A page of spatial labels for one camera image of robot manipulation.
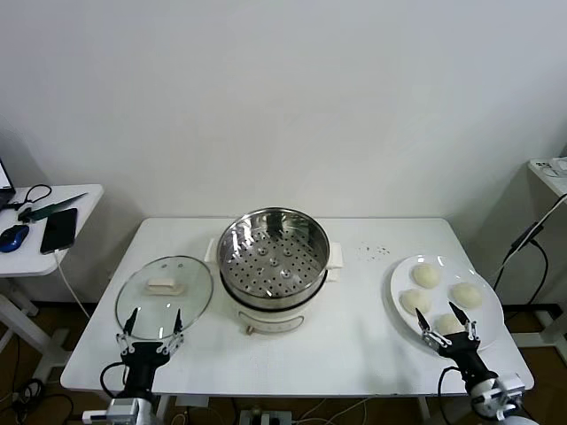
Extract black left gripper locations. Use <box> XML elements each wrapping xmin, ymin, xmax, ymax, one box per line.
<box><xmin>115</xmin><ymin>308</ymin><xmax>185</xmax><ymax>396</ymax></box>

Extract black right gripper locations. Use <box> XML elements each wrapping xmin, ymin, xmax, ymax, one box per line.
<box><xmin>415</xmin><ymin>301</ymin><xmax>495</xmax><ymax>391</ymax></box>

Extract white steamed baozi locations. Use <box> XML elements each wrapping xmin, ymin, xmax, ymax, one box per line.
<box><xmin>400</xmin><ymin>289</ymin><xmax>433</xmax><ymax>315</ymax></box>
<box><xmin>433</xmin><ymin>313</ymin><xmax>466</xmax><ymax>336</ymax></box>
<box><xmin>449</xmin><ymin>282</ymin><xmax>485</xmax><ymax>310</ymax></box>
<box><xmin>410</xmin><ymin>264</ymin><xmax>443</xmax><ymax>291</ymax></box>

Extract glass lid with cream handle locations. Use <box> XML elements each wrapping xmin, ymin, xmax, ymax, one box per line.
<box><xmin>114</xmin><ymin>255</ymin><xmax>214</xmax><ymax>341</ymax></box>

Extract stainless steel steamer basket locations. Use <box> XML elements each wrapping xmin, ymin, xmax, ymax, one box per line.
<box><xmin>206</xmin><ymin>205</ymin><xmax>346</xmax><ymax>303</ymax></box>

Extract white round plate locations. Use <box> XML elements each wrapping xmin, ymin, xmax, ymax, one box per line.
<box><xmin>389</xmin><ymin>253</ymin><xmax>505</xmax><ymax>353</ymax></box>

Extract white work table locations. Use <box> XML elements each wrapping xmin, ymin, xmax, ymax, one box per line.
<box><xmin>59</xmin><ymin>216</ymin><xmax>535</xmax><ymax>425</ymax></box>

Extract cream electric cooking pot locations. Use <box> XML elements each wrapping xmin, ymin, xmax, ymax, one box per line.
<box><xmin>219</xmin><ymin>260</ymin><xmax>343</xmax><ymax>336</ymax></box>

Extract grey floor power strip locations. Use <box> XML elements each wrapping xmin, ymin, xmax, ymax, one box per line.
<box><xmin>238</xmin><ymin>409</ymin><xmax>293</xmax><ymax>425</ymax></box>

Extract black smartphone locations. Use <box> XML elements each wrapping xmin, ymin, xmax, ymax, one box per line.
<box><xmin>39</xmin><ymin>207</ymin><xmax>79</xmax><ymax>255</ymax></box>

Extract white side table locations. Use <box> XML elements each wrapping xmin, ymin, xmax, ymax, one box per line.
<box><xmin>0</xmin><ymin>183</ymin><xmax>105</xmax><ymax>377</ymax></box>

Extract dark green flat blade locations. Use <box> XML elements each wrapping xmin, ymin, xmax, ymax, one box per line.
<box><xmin>17</xmin><ymin>192</ymin><xmax>89</xmax><ymax>223</ymax></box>

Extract blue computer mouse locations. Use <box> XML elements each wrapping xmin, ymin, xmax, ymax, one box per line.
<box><xmin>0</xmin><ymin>223</ymin><xmax>30</xmax><ymax>254</ymax></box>

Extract white shelf table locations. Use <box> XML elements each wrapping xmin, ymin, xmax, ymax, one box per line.
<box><xmin>509</xmin><ymin>157</ymin><xmax>567</xmax><ymax>351</ymax></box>

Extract white power strip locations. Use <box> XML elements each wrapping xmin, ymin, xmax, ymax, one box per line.
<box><xmin>531</xmin><ymin>158</ymin><xmax>560</xmax><ymax>176</ymax></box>

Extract open laptop screen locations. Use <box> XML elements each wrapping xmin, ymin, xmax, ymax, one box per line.
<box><xmin>0</xmin><ymin>157</ymin><xmax>17</xmax><ymax>209</ymax></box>

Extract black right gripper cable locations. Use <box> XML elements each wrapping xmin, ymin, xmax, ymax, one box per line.
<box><xmin>437</xmin><ymin>366</ymin><xmax>462</xmax><ymax>409</ymax></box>

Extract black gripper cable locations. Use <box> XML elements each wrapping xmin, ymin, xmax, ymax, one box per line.
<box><xmin>437</xmin><ymin>366</ymin><xmax>462</xmax><ymax>409</ymax></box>
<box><xmin>98</xmin><ymin>361</ymin><xmax>130</xmax><ymax>400</ymax></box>

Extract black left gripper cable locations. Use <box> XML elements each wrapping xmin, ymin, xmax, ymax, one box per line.
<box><xmin>98</xmin><ymin>361</ymin><xmax>130</xmax><ymax>400</ymax></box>

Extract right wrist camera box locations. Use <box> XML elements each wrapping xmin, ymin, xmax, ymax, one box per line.
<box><xmin>496</xmin><ymin>374</ymin><xmax>527</xmax><ymax>400</ymax></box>

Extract white charging cable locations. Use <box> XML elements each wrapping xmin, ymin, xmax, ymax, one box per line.
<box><xmin>51</xmin><ymin>247</ymin><xmax>92</xmax><ymax>321</ymax></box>

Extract black hanging cable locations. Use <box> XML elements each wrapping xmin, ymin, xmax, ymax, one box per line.
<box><xmin>492</xmin><ymin>219</ymin><xmax>550</xmax><ymax>307</ymax></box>

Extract white cable with black adapter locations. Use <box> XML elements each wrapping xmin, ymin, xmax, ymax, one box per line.
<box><xmin>499</xmin><ymin>192</ymin><xmax>567</xmax><ymax>272</ymax></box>

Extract white floor cable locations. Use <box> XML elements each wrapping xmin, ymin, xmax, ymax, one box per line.
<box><xmin>300</xmin><ymin>395</ymin><xmax>369</xmax><ymax>425</ymax></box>

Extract black floor cables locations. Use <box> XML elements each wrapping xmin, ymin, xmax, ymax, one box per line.
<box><xmin>0</xmin><ymin>327</ymin><xmax>75</xmax><ymax>425</ymax></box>

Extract black looped cable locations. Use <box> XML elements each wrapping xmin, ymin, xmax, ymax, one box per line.
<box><xmin>6</xmin><ymin>183</ymin><xmax>52</xmax><ymax>212</ymax></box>

